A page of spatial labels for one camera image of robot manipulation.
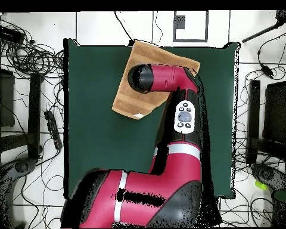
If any tan terry towel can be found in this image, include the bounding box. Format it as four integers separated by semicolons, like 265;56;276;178
111;39;201;120

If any black flat device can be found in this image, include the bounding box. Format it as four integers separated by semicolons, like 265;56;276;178
208;197;223;227

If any dark flat panel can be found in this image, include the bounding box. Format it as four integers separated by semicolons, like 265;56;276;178
0;66;15;128
262;81;286;144

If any dark green table cloth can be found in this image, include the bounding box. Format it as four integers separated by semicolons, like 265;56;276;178
63;38;240;200

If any black power strip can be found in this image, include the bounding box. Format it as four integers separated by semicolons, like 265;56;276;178
43;110;63;151

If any black L-shaped stand foot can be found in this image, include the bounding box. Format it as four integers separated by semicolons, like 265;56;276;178
0;72;42;160
246;79;286;164

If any small grey square plate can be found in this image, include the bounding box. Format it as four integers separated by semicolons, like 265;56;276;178
173;15;186;30

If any yellow-green ball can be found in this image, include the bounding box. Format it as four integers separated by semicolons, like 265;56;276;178
254;180;269;191

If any black power adapter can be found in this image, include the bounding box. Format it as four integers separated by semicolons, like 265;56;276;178
260;64;275;79

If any black rod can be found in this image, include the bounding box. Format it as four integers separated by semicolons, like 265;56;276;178
241;10;286;44

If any black electronics box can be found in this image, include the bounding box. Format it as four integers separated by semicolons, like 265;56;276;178
0;24;26;45

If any grey square floor frame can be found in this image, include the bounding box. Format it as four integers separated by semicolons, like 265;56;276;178
173;10;209;43

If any tangled black cable bundle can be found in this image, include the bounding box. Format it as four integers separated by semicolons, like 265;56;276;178
0;14;64;79

